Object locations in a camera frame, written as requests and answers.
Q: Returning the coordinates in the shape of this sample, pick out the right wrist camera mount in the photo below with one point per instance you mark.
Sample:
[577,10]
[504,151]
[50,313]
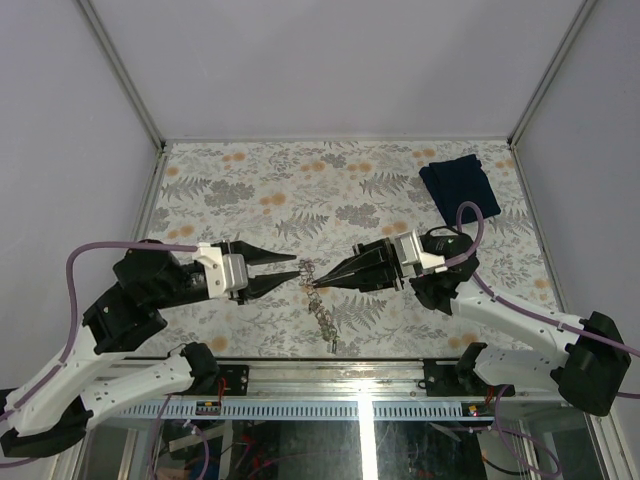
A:
[413,259]

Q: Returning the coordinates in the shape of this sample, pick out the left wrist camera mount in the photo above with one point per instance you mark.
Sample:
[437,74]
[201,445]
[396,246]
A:
[225,272]

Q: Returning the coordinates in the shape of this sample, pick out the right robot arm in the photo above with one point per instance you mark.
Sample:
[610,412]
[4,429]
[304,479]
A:
[584,360]

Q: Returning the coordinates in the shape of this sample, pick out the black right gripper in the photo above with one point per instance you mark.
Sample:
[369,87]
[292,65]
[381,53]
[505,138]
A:
[378,254]

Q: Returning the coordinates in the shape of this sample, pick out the large metal keyring disc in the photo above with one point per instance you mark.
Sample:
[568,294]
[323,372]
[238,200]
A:
[316,308]

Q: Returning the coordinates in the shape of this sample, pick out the white slotted cable duct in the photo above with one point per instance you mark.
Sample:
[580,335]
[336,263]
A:
[245,409]

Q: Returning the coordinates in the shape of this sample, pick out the metal base rail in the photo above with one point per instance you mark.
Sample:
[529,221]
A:
[336,379]

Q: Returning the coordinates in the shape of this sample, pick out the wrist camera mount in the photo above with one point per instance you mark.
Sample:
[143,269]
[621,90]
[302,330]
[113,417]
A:
[413,259]
[225,272]

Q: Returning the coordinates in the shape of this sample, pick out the dark blue folded cloth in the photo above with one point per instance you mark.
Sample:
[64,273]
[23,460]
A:
[451,183]

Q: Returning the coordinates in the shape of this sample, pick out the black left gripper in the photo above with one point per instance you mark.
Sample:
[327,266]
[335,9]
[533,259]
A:
[261,284]

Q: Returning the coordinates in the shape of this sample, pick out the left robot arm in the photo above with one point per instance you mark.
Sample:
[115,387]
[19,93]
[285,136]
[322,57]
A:
[69,397]

